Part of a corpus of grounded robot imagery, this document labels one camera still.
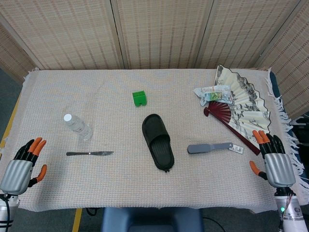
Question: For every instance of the paper folding fan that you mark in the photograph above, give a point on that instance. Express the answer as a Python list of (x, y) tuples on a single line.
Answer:
[(243, 106)]

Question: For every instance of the clear plastic water bottle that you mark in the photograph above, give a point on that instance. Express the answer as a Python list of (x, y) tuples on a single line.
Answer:
[(78, 126)]

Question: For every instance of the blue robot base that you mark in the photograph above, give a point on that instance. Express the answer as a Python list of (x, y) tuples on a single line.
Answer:
[(152, 219)]

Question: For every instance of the green plastic block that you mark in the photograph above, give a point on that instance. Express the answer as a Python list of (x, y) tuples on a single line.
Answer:
[(139, 98)]

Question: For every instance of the woven beige tablecloth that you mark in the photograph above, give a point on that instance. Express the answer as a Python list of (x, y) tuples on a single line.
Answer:
[(144, 188)]

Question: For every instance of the bamboo folding screen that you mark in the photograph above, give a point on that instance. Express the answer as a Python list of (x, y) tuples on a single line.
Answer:
[(154, 31)]

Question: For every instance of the metal table knife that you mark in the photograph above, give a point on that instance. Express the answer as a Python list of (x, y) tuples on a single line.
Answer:
[(89, 153)]

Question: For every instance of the black slipper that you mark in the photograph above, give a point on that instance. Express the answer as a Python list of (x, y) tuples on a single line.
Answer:
[(158, 142)]

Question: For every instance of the grey brush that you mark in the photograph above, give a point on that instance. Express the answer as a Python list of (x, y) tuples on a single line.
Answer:
[(207, 147)]

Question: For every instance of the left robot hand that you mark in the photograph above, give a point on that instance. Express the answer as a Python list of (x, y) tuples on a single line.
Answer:
[(17, 172)]

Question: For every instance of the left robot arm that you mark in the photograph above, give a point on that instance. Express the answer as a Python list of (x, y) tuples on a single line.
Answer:
[(6, 210)]

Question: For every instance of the crumpled snack packet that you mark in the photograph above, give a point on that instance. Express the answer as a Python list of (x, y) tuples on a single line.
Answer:
[(213, 95)]

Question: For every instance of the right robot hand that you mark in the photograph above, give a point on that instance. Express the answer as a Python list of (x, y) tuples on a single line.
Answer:
[(280, 169)]

